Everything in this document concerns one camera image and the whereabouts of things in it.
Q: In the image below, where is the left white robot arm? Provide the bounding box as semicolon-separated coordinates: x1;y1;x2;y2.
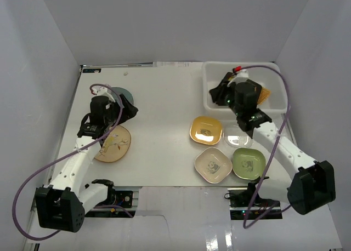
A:
35;93;138;232

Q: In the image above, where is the black square amber plate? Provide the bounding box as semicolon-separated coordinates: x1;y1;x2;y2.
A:
228;77;262;111

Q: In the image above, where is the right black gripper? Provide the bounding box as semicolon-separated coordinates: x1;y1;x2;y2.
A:
210;79;242;116

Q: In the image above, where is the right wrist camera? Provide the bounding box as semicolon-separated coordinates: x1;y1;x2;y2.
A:
231;66;249;84

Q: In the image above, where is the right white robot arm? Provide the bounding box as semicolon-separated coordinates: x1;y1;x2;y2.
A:
209;79;336;215

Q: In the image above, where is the green panda square dish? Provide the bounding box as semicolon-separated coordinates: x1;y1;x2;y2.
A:
232;147;266;180

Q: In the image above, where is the yellow panda square dish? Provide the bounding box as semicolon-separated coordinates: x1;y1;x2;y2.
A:
189;116;223;145

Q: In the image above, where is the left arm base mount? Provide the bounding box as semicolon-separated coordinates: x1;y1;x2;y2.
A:
85;179;137;218

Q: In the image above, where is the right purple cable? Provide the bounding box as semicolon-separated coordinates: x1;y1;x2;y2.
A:
242;65;291;229

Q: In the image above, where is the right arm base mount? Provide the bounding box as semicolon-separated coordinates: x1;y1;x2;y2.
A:
224;178;275;221

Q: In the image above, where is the purple cable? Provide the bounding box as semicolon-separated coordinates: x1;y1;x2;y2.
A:
12;83;135;241
242;65;291;229

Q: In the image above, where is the beige bird branch plate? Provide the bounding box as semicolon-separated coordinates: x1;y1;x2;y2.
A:
94;125;131;163

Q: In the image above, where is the clear plastic dish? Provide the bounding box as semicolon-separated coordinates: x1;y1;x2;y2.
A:
223;124;253;148

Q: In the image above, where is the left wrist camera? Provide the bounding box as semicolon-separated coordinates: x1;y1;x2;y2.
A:
90;86;116;102

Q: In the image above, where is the teal round plate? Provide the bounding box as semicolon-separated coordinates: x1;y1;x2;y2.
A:
111;87;134;105

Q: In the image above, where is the woven fan-shaped basket plate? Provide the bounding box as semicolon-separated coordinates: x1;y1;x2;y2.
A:
257;87;271;105

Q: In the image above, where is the cream panda square dish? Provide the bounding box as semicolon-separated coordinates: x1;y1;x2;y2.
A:
194;147;232;184

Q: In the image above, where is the white plastic bin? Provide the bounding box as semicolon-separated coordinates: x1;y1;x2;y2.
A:
201;61;287;119

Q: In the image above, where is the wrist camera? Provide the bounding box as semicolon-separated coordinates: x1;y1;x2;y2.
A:
231;66;249;84
90;86;116;102

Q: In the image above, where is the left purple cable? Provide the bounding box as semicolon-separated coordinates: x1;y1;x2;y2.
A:
12;83;135;241

